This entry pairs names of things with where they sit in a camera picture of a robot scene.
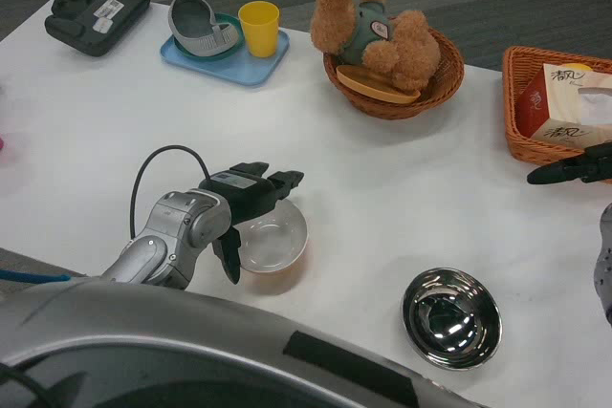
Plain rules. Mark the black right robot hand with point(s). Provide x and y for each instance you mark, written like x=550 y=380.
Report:
x=590 y=166

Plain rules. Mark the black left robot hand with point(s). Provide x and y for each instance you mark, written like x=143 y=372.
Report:
x=248 y=193

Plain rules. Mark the white and orange plastic bowl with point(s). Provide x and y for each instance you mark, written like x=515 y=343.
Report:
x=277 y=241

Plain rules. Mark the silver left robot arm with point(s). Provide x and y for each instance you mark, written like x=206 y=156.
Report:
x=167 y=236

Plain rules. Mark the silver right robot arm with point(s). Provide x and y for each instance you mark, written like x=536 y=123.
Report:
x=606 y=264

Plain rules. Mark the shiny steel bowl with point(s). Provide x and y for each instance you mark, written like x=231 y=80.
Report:
x=449 y=322

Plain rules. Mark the red and beige tissue box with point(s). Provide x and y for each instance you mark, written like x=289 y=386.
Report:
x=540 y=102

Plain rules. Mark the small yellow item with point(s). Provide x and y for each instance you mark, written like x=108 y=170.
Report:
x=578 y=67

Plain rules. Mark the rectangular wicker basket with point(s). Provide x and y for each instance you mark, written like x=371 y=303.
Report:
x=509 y=107

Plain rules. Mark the light blue plastic tray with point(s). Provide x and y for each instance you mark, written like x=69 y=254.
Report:
x=248 y=69

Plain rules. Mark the orange plastic plate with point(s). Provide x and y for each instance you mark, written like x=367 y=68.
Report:
x=368 y=83

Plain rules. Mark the yellow plastic cup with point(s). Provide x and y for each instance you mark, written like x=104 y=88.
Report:
x=258 y=30

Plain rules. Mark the round wicker basket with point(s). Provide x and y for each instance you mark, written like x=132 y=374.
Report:
x=397 y=109

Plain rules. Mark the silver robot chest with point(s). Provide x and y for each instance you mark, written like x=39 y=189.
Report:
x=143 y=331

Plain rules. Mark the green plastic plate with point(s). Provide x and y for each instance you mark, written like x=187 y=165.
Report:
x=228 y=19

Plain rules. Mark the grey rubber clog shoe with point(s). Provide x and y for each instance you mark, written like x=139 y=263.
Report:
x=191 y=21

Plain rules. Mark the black battery charger block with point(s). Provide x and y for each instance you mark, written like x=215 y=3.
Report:
x=76 y=35

